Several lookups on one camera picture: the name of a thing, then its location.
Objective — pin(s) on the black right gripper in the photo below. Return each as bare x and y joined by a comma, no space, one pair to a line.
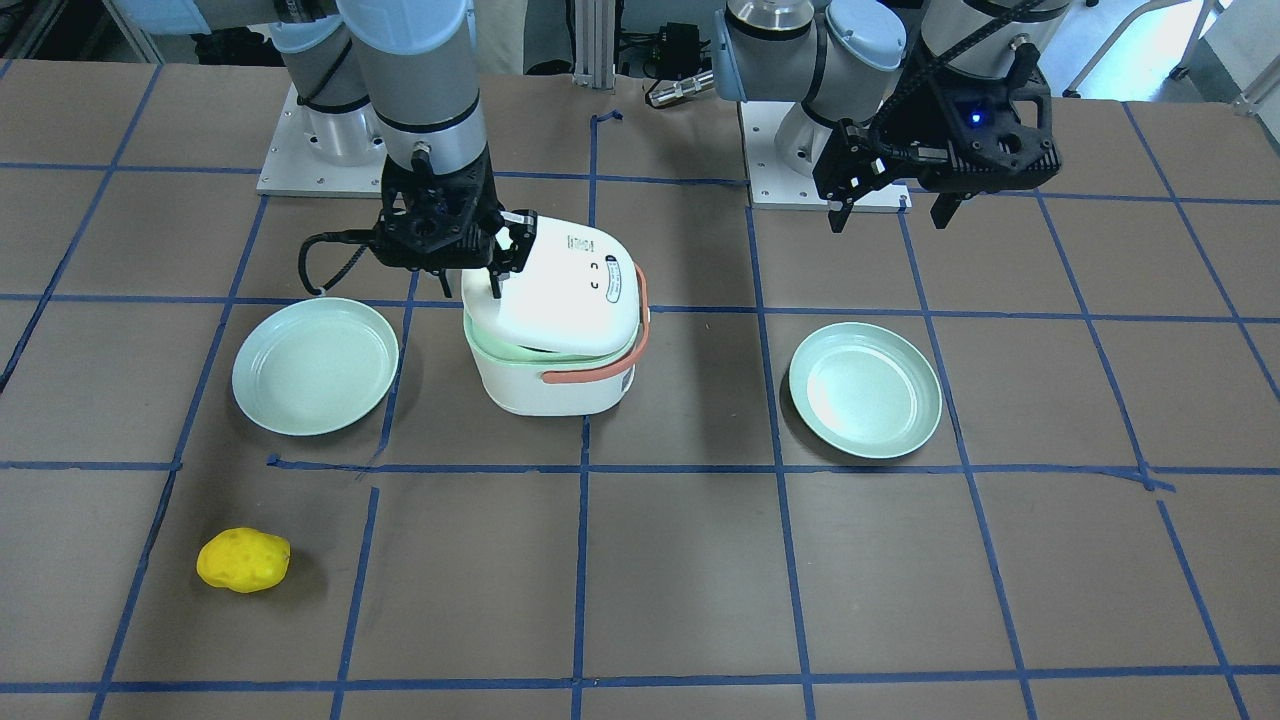
513,243

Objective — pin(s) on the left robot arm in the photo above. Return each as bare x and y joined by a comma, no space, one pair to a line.
846,59

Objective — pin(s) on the yellow toy potato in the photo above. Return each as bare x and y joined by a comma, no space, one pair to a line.
244,560

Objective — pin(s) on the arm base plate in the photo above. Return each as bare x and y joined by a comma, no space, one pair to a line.
342,155
781,147

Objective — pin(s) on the light green plate far side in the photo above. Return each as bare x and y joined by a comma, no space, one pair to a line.
865,390

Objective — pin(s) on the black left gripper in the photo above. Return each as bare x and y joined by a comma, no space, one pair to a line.
908,127

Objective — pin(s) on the white rice cooker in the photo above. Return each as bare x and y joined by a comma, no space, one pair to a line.
565,334

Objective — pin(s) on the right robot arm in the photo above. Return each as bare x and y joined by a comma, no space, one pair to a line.
405,72

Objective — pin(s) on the light green plate near potato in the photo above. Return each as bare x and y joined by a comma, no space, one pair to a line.
315,367

